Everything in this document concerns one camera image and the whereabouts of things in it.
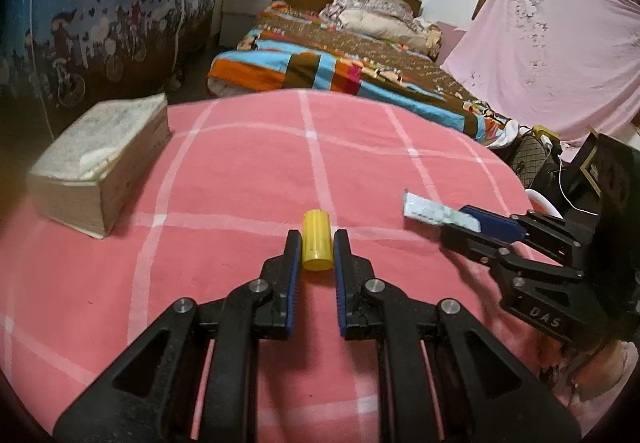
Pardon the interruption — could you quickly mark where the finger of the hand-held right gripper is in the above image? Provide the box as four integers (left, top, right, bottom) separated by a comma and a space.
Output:
459, 206, 597, 270
439, 222, 585, 285

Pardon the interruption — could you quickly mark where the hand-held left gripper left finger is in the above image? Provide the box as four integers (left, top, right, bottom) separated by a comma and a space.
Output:
52, 229, 304, 443

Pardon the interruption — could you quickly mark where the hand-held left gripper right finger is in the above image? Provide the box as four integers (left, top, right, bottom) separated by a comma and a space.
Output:
332, 228, 583, 443

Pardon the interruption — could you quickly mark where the small yellow plastic bottle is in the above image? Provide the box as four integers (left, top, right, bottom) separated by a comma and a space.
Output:
301, 210, 335, 271

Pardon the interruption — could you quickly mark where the white printed wrapper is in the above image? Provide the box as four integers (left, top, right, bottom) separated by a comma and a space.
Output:
402, 192, 482, 233

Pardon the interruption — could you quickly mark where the white rimmed bin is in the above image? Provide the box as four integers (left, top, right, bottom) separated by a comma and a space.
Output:
525, 190, 557, 215

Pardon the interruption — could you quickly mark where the checkered handbag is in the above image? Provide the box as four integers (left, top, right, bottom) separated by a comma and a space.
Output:
510, 133, 558, 186

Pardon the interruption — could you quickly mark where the person's pink clothing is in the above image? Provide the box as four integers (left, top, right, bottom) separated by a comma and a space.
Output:
542, 340, 640, 429

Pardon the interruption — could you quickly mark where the gold framed shelf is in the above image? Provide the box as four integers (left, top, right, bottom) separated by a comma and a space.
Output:
575, 128, 608, 196

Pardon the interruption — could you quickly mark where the pink checked blanket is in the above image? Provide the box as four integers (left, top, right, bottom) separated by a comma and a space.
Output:
0, 90, 556, 443

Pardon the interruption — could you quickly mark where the pink hanging sheet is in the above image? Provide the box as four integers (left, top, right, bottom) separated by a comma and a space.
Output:
440, 0, 640, 146

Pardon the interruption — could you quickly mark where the colourful patterned bed cover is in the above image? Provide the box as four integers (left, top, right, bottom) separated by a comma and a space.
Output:
207, 6, 521, 146

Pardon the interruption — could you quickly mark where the cream pillow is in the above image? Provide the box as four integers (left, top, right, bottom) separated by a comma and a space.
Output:
337, 8, 443, 58

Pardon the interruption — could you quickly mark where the thick old book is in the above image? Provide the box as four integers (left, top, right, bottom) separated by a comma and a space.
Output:
26, 93, 172, 240

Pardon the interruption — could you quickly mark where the floral pillow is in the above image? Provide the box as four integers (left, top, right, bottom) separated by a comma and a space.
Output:
320, 0, 418, 24

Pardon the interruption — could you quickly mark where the white nightstand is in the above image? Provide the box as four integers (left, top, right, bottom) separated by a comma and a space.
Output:
219, 0, 281, 49

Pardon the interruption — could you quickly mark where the white cable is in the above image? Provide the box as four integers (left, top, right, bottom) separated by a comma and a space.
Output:
556, 157, 601, 215

